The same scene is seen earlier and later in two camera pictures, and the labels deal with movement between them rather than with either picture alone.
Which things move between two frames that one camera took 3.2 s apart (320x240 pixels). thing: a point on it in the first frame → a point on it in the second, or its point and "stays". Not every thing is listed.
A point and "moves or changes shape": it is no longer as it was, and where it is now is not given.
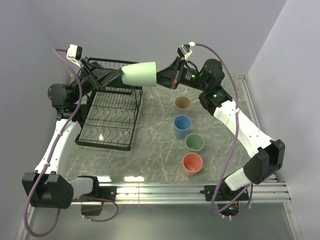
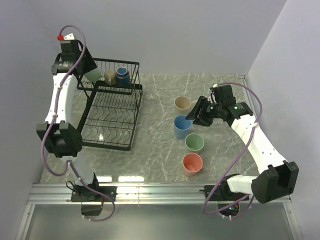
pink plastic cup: (192, 163) stays
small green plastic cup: (140, 74) moves or changes shape
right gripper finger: (171, 70) → (194, 113)
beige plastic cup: (182, 102) stays
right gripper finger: (165, 77) → (198, 121)
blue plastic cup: (182, 124) stays
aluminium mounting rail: (172, 192) stays
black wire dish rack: (111, 118) stays
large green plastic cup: (194, 141) stays
